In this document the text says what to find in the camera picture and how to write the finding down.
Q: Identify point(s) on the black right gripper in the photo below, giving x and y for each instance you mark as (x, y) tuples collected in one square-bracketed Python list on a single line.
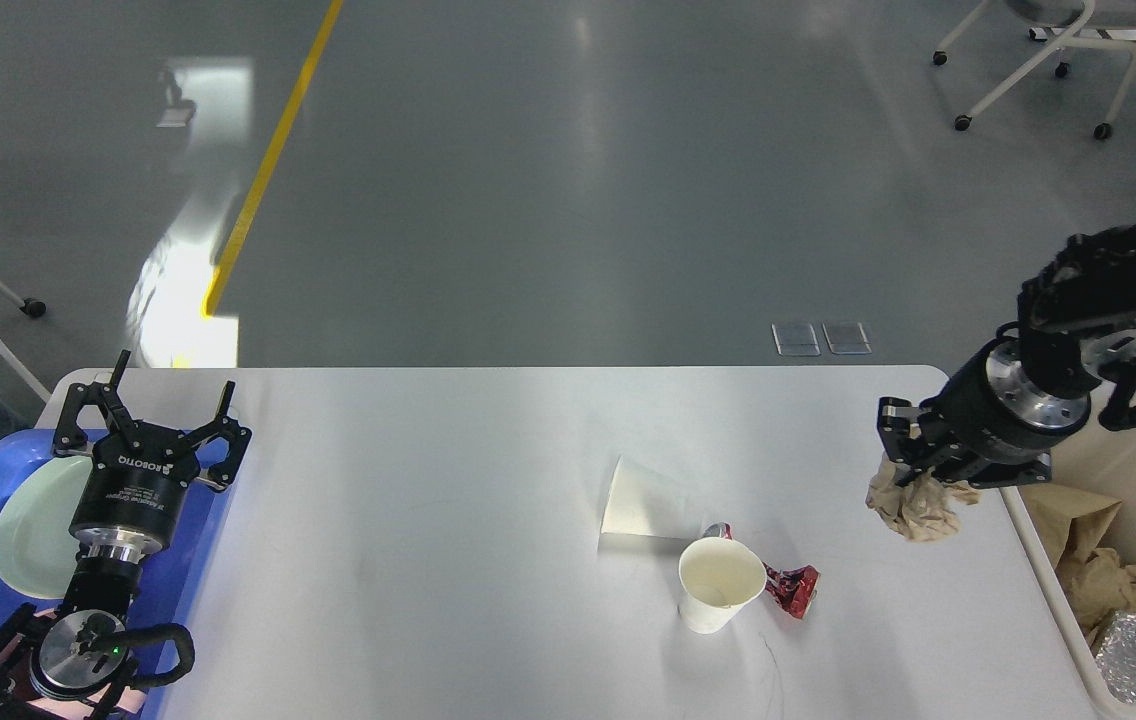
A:
[(995, 422)]

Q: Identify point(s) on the light green plate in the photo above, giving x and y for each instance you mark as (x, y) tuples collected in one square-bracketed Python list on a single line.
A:
[(37, 550)]

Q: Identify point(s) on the flattened white paper cup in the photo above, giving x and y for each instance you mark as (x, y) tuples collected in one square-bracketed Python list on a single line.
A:
[(648, 512)]

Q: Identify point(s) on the brown paper in bin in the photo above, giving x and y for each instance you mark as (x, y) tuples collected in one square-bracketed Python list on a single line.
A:
[(1070, 522)]

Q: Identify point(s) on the aluminium foil sheet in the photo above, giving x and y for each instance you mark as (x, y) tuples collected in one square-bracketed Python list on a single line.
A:
[(1114, 653)]

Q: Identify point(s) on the floor socket cover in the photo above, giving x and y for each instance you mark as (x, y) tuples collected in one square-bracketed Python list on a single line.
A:
[(796, 339), (847, 338)]

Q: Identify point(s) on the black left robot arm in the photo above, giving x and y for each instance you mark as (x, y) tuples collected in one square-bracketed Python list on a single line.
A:
[(108, 574)]

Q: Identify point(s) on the white office chair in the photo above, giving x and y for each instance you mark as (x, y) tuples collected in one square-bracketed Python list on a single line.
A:
[(1070, 25)]

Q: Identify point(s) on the floor socket cover right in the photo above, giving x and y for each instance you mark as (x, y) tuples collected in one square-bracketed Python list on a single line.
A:
[(847, 338)]

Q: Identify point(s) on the white paper cup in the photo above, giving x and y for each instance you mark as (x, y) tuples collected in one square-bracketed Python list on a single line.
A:
[(648, 512), (718, 576)]

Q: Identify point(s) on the floor socket cover left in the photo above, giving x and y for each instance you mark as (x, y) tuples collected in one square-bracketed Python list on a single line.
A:
[(796, 339)]

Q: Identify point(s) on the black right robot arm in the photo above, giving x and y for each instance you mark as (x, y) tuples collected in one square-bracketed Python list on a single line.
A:
[(1088, 294)]

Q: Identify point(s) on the red snack wrapper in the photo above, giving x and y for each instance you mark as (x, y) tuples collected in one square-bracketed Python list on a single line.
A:
[(791, 590)]

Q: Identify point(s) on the brown paper ball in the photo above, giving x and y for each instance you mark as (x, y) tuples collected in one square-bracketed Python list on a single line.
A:
[(920, 512)]

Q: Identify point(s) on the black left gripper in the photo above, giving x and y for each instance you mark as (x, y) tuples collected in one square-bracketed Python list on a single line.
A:
[(133, 495)]

